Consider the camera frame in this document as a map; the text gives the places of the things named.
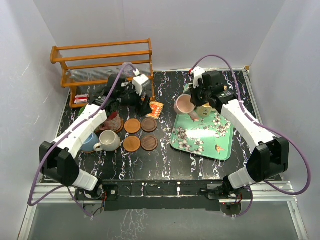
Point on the green mug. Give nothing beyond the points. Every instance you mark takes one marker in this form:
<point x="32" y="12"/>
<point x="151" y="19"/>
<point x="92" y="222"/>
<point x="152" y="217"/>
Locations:
<point x="81" y="110"/>

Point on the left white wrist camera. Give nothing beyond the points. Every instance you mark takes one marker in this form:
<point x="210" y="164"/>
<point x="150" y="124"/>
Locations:
<point x="140" y="82"/>

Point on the wooden shelf rack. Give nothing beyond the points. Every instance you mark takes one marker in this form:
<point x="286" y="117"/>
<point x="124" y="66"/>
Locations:
<point x="91" y="64"/>

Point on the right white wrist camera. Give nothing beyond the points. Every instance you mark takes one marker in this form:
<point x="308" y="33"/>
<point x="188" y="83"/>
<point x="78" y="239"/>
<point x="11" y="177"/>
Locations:
<point x="197" y="73"/>

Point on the pink mug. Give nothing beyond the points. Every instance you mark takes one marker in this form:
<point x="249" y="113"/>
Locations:
<point x="183" y="106"/>

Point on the orange patterned card pack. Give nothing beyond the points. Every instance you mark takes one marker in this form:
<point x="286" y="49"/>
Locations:
<point x="156" y="108"/>

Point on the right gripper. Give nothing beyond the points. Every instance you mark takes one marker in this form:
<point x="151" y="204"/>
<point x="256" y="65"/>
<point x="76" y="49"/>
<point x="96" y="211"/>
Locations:
<point x="194" y="99"/>

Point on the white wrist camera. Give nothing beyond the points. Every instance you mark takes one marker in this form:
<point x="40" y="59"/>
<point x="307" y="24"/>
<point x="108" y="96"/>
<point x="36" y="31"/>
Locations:
<point x="197" y="73"/>
<point x="140" y="82"/>

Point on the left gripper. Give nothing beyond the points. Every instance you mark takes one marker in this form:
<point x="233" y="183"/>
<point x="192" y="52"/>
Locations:
<point x="144" y="108"/>

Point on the white beige mug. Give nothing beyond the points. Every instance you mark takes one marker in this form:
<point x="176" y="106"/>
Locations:
<point x="109" y="141"/>

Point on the orange wooden coaster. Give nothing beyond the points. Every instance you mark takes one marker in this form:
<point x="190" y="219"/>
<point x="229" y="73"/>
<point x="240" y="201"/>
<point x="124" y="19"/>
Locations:
<point x="132" y="144"/>
<point x="132" y="125"/>

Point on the maroon mug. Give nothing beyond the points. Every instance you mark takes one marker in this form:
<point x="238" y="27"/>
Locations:
<point x="112" y="123"/>

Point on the blue mug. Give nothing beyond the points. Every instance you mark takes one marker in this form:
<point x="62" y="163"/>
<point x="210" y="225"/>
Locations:
<point x="91" y="141"/>

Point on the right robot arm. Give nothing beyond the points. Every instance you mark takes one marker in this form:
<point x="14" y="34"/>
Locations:
<point x="269" y="154"/>

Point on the green floral tray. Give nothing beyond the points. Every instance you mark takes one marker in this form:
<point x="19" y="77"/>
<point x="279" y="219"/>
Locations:
<point x="209" y="136"/>

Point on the dark walnut coaster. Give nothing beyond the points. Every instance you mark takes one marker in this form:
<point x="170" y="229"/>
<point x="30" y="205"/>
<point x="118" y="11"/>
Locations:
<point x="149" y="142"/>
<point x="149" y="125"/>

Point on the black front base frame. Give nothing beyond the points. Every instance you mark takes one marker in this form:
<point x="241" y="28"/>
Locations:
<point x="163" y="194"/>

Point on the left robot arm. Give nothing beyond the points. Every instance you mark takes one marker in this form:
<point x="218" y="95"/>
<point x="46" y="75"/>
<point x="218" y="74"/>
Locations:
<point x="57" y="158"/>

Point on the yellow mug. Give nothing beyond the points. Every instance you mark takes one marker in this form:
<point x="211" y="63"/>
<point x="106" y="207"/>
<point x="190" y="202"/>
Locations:
<point x="204" y="110"/>

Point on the clear plastic cup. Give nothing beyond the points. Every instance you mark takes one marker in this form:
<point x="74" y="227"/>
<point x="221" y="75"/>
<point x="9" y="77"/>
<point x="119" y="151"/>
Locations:
<point x="128" y="69"/>

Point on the red white small box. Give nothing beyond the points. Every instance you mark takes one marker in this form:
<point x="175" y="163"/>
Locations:
<point x="81" y="99"/>

